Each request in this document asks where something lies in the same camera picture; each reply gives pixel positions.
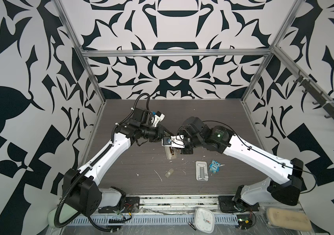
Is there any blue owl toy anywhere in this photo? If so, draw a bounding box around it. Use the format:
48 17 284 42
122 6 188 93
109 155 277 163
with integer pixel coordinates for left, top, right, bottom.
209 160 222 173

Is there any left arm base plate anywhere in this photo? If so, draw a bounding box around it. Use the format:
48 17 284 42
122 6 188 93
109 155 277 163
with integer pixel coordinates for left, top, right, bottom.
98 196 140 213

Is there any beige sponge pad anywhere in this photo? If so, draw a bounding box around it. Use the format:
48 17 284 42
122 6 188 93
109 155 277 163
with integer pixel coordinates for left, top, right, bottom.
266 207 313 232

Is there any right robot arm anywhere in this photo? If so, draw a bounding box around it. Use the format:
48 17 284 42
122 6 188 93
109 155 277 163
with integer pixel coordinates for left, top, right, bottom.
177 117 306 206

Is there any black wall hook rack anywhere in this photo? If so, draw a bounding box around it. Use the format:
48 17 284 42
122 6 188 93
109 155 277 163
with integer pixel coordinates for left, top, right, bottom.
292 70 334 120

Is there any remote battery cover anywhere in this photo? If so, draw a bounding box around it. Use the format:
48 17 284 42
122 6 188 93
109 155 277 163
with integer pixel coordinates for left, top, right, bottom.
165 168 174 178

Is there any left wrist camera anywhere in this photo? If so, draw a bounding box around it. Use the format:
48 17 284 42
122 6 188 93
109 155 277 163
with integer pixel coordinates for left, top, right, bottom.
152 111 165 127

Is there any silver metal phone stand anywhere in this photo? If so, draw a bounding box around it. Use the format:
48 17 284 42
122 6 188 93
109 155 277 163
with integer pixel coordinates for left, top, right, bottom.
195 161 209 182

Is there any small circuit board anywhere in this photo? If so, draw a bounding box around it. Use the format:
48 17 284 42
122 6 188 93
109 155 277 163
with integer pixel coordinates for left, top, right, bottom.
236 214 254 230

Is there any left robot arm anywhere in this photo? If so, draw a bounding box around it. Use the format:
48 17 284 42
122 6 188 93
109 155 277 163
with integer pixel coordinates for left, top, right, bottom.
48 108 172 228

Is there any white slotted cable duct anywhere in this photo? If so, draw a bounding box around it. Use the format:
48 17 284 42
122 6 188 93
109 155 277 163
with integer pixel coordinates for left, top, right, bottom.
75 213 239 226

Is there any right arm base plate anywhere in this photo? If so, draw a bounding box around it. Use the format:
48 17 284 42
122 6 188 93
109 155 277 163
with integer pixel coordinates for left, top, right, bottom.
218 195 244 213

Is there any white square clock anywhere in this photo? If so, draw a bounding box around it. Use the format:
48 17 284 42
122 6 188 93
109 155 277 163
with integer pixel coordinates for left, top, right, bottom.
193 207 215 234

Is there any white remote control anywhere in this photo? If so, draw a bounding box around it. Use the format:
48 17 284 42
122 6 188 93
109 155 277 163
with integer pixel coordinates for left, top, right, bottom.
165 146 176 161

